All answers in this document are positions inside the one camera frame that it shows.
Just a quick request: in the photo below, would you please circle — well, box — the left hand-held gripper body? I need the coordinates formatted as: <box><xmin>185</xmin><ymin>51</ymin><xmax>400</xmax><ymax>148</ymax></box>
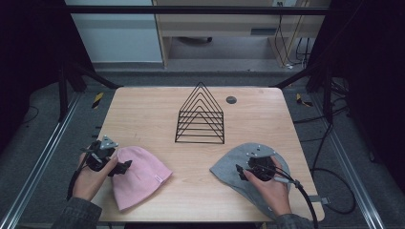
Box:
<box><xmin>80</xmin><ymin>135</ymin><xmax>119</xmax><ymax>173</ymax></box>

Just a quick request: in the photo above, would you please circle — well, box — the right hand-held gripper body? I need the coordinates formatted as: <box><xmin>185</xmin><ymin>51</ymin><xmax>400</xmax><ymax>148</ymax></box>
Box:
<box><xmin>245</xmin><ymin>144</ymin><xmax>279</xmax><ymax>183</ymax></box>

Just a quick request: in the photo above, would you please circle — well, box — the grey knitted beanie hat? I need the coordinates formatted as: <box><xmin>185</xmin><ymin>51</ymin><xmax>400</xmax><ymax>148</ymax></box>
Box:
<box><xmin>208</xmin><ymin>141</ymin><xmax>292</xmax><ymax>221</ymax></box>

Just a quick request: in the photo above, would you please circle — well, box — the pink knitted beanie hat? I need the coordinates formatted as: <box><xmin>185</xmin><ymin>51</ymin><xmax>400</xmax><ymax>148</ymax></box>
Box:
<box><xmin>111</xmin><ymin>145</ymin><xmax>174</xmax><ymax>213</ymax></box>

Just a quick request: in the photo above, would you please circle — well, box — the person's left hand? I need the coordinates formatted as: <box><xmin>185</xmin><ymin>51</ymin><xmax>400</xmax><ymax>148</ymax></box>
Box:
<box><xmin>72</xmin><ymin>152</ymin><xmax>119</xmax><ymax>202</ymax></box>

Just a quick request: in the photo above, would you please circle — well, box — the person's right hand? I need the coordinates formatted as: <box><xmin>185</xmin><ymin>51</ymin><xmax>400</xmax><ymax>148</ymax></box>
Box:
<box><xmin>243</xmin><ymin>156</ymin><xmax>293</xmax><ymax>218</ymax></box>

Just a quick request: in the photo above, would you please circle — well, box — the black yellow striped tape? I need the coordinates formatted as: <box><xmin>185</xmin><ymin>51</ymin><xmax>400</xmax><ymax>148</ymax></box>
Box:
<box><xmin>294</xmin><ymin>92</ymin><xmax>315</xmax><ymax>109</ymax></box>
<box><xmin>91</xmin><ymin>92</ymin><xmax>105</xmax><ymax>110</ymax></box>

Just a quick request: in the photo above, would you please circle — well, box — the grey clip on table edge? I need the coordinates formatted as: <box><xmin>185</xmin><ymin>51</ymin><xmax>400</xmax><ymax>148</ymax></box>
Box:
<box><xmin>307</xmin><ymin>195</ymin><xmax>331</xmax><ymax>206</ymax></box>

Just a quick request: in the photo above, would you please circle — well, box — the black metal stand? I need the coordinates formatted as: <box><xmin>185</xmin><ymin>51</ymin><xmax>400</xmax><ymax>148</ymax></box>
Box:
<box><xmin>269</xmin><ymin>59</ymin><xmax>336</xmax><ymax>126</ymax></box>
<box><xmin>56</xmin><ymin>59</ymin><xmax>124</xmax><ymax>124</ymax></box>

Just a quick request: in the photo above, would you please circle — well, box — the black curtain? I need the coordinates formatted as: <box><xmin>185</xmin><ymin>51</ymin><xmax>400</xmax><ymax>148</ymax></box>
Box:
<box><xmin>306</xmin><ymin>0</ymin><xmax>405</xmax><ymax>194</ymax></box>
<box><xmin>0</xmin><ymin>0</ymin><xmax>97</xmax><ymax>156</ymax></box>

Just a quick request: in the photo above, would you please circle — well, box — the white cabinet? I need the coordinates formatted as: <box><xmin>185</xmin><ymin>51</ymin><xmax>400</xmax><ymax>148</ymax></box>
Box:
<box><xmin>64</xmin><ymin>0</ymin><xmax>164</xmax><ymax>64</ymax></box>

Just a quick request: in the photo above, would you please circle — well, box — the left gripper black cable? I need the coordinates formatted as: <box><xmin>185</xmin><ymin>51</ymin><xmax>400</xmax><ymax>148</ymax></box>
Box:
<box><xmin>65</xmin><ymin>148</ymin><xmax>93</xmax><ymax>202</ymax></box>

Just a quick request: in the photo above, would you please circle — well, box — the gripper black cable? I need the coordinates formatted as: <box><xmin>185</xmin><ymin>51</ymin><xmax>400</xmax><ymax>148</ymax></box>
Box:
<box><xmin>252</xmin><ymin>163</ymin><xmax>320</xmax><ymax>229</ymax></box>
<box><xmin>65</xmin><ymin>148</ymin><xmax>93</xmax><ymax>202</ymax></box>

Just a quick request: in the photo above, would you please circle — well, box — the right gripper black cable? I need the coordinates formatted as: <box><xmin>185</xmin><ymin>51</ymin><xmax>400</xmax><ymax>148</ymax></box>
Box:
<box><xmin>252</xmin><ymin>163</ymin><xmax>320</xmax><ymax>229</ymax></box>

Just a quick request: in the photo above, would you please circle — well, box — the black wire triangular rack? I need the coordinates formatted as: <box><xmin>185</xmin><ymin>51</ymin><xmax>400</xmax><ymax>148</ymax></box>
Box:
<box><xmin>174</xmin><ymin>81</ymin><xmax>226</xmax><ymax>145</ymax></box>

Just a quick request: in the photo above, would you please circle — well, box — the aluminium floor rail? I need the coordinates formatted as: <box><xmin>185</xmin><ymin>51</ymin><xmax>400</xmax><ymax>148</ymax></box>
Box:
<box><xmin>0</xmin><ymin>91</ymin><xmax>83</xmax><ymax>229</ymax></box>
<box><xmin>309</xmin><ymin>93</ymin><xmax>387</xmax><ymax>229</ymax></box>

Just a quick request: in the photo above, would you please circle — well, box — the black floor cable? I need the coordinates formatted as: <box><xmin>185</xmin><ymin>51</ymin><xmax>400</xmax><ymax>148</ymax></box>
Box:
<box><xmin>291</xmin><ymin>104</ymin><xmax>358</xmax><ymax>216</ymax></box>

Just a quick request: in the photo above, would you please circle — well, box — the yellow cable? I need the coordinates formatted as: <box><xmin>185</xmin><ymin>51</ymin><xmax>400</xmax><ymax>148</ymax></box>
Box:
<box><xmin>274</xmin><ymin>0</ymin><xmax>311</xmax><ymax>69</ymax></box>

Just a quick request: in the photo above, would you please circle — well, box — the black horizontal frame bar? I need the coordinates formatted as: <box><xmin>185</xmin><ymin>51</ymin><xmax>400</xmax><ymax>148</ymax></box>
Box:
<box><xmin>64</xmin><ymin>4</ymin><xmax>332</xmax><ymax>16</ymax></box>

